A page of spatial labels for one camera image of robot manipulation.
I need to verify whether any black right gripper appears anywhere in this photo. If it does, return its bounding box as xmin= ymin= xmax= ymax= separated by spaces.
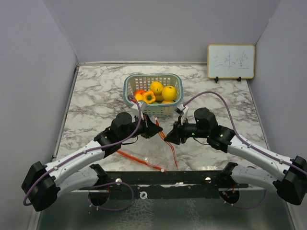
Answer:
xmin=164 ymin=115 xmax=209 ymax=145

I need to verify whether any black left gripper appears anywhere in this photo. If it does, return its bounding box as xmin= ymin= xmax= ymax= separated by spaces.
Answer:
xmin=120 ymin=113 xmax=163 ymax=142

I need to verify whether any clear zip top bag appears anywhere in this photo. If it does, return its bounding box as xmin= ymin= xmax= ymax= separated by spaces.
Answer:
xmin=117 ymin=131 xmax=178 ymax=173

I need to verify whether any yellow apple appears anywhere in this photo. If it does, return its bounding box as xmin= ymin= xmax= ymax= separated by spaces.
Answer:
xmin=162 ymin=85 xmax=177 ymax=101

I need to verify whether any large yellow bell pepper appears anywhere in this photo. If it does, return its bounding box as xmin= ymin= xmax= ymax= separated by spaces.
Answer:
xmin=134 ymin=93 xmax=145 ymax=101

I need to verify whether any yellow pear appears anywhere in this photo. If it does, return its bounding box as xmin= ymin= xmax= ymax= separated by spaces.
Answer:
xmin=150 ymin=81 xmax=164 ymax=102

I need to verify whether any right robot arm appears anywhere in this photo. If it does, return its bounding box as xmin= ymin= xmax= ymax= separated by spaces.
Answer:
xmin=164 ymin=108 xmax=307 ymax=206

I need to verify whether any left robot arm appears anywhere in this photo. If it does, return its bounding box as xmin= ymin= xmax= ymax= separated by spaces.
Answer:
xmin=21 ymin=112 xmax=163 ymax=211

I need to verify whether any orange yellow peach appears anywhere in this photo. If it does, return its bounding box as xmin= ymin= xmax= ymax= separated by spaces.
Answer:
xmin=161 ymin=100 xmax=174 ymax=104

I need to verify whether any small yellow bell pepper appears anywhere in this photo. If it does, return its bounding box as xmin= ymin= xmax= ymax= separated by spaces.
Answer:
xmin=142 ymin=91 xmax=156 ymax=104

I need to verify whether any orange tomato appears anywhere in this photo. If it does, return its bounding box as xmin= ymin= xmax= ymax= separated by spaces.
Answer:
xmin=134 ymin=89 xmax=146 ymax=96

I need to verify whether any light blue plastic basket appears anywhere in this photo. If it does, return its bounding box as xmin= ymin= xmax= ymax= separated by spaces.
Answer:
xmin=123 ymin=73 xmax=183 ymax=117

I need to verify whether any small whiteboard with stand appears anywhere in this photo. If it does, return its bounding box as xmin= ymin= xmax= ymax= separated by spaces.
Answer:
xmin=207 ymin=44 xmax=255 ymax=82

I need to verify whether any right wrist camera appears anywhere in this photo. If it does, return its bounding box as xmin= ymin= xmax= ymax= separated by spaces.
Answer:
xmin=175 ymin=104 xmax=189 ymax=125

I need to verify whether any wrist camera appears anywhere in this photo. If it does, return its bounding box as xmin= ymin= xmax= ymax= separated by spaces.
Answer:
xmin=131 ymin=100 xmax=148 ymax=116
xmin=175 ymin=104 xmax=189 ymax=125

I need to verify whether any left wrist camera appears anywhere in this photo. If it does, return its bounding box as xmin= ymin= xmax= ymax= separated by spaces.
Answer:
xmin=131 ymin=100 xmax=148 ymax=116

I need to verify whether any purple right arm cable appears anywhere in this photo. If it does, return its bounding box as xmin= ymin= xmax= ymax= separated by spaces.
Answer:
xmin=182 ymin=91 xmax=307 ymax=175

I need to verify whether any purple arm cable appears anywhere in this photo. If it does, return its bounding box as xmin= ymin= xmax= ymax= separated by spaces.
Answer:
xmin=182 ymin=91 xmax=307 ymax=175
xmin=23 ymin=94 xmax=145 ymax=207

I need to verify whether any black mounting rail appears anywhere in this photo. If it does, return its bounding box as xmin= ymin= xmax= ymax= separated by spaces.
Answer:
xmin=88 ymin=171 xmax=248 ymax=200

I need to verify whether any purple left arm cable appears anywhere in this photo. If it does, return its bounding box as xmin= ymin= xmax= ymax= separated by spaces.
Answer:
xmin=23 ymin=94 xmax=145 ymax=207

